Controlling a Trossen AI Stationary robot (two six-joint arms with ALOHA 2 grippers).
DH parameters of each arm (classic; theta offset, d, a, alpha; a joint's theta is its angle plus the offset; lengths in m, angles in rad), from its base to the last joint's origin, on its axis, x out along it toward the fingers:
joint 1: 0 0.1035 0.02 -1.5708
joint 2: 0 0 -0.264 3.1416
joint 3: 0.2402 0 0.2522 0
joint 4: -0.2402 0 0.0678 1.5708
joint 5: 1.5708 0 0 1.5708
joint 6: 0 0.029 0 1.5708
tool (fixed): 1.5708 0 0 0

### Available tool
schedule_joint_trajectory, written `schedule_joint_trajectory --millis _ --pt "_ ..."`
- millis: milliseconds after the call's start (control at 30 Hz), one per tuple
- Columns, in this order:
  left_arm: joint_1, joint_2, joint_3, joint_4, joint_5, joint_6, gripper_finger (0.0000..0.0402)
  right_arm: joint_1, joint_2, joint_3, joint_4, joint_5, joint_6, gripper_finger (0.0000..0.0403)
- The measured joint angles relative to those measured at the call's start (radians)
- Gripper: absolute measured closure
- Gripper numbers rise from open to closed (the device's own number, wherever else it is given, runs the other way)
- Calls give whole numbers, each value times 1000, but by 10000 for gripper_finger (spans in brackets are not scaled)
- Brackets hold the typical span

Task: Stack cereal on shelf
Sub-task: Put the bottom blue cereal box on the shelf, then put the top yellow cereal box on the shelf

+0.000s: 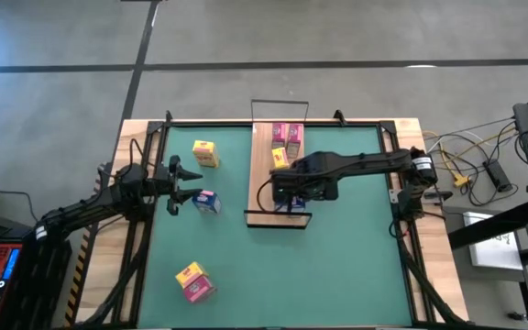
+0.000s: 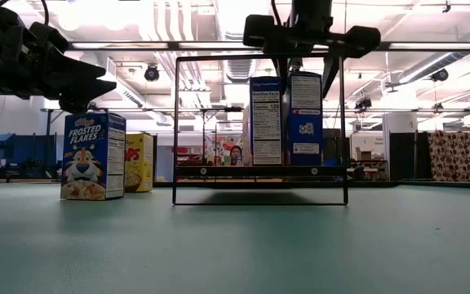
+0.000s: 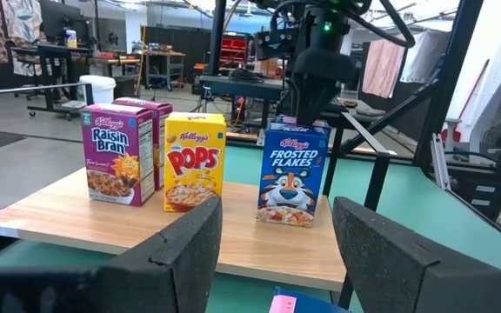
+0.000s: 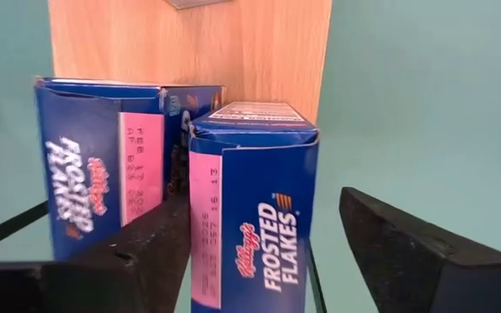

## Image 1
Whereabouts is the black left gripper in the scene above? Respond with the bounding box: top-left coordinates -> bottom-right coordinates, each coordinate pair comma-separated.
147,154 -> 204,217

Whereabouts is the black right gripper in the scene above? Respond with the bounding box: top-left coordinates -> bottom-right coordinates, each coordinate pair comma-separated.
270,165 -> 339,203

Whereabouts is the yellow Corn Pops box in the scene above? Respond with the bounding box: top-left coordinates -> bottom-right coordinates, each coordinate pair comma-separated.
271,146 -> 291,170
192,139 -> 220,169
174,261 -> 206,289

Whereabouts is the purple Raisin Bran box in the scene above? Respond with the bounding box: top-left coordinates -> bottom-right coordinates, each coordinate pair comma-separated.
271,122 -> 288,150
181,274 -> 217,304
286,123 -> 305,159

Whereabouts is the wooden shelf board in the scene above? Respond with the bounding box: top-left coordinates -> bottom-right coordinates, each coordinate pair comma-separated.
247,122 -> 309,227

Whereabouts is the green table mat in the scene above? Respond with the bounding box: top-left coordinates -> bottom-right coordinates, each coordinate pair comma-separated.
137,126 -> 414,329

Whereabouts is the yellow black hazard strip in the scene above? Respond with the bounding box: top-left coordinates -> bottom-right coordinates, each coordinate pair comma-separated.
63,226 -> 92,327

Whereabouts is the black equipment case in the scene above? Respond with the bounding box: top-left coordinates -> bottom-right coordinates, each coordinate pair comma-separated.
14,237 -> 73,330

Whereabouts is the black metal beam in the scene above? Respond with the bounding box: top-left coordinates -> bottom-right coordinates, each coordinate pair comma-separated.
446,199 -> 528,251

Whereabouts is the white board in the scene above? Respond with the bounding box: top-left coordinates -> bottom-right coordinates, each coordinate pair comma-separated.
462,210 -> 525,271

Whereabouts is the black looped gripper cable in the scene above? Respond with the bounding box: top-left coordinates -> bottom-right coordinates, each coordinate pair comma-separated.
256,177 -> 277,215

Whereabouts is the black metal shelf frame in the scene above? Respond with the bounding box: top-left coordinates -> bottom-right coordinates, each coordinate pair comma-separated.
250,99 -> 310,125
243,209 -> 314,230

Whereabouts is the black aluminium table frame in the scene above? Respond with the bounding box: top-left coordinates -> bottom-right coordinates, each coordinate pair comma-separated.
107,109 -> 462,330

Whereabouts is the yellow cable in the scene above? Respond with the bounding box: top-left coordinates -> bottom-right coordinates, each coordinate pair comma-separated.
422,126 -> 517,189

